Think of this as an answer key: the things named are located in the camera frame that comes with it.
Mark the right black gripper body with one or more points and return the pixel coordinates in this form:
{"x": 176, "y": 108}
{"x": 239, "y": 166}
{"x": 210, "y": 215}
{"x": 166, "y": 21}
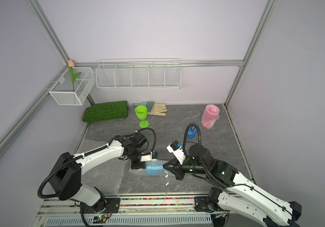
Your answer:
{"x": 187, "y": 168}

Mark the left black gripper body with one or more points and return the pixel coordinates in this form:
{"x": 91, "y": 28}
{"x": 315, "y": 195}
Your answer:
{"x": 135, "y": 158}

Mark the blue plastic wine glass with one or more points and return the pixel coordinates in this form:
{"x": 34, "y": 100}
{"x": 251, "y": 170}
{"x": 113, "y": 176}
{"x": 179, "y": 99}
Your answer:
{"x": 154, "y": 168}

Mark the blue tape dispenser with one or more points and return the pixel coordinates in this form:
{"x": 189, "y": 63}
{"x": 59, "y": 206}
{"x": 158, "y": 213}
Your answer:
{"x": 192, "y": 130}

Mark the pink plastic wine glass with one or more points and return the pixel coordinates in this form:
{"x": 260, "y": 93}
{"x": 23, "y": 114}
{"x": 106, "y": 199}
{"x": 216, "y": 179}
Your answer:
{"x": 209, "y": 116}

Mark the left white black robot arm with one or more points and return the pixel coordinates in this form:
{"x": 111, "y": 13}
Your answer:
{"x": 65, "y": 179}

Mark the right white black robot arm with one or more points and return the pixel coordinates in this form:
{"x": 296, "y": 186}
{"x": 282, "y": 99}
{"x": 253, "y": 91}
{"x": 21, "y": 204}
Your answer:
{"x": 231, "y": 190}

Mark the bubble wrap sheet stack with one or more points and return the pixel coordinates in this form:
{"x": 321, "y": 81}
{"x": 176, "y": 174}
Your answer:
{"x": 107, "y": 177}

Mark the green plastic wine glass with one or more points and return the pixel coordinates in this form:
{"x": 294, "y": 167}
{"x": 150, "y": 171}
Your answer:
{"x": 141, "y": 113}

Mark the green artificial grass mat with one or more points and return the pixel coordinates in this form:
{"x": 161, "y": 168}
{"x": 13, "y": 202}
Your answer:
{"x": 105, "y": 111}

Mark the beige cloth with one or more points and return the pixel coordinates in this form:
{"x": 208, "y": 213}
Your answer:
{"x": 158, "y": 110}

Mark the artificial pink tulip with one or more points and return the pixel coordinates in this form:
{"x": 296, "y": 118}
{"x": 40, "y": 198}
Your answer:
{"x": 74, "y": 76}

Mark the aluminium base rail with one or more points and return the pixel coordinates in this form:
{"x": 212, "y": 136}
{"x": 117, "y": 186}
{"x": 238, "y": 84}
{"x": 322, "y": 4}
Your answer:
{"x": 148, "y": 211}

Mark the long white wire shelf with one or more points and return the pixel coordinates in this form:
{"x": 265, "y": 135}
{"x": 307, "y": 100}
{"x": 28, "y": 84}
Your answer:
{"x": 163, "y": 73}

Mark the small white wire basket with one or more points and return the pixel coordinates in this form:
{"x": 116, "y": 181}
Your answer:
{"x": 62, "y": 91}

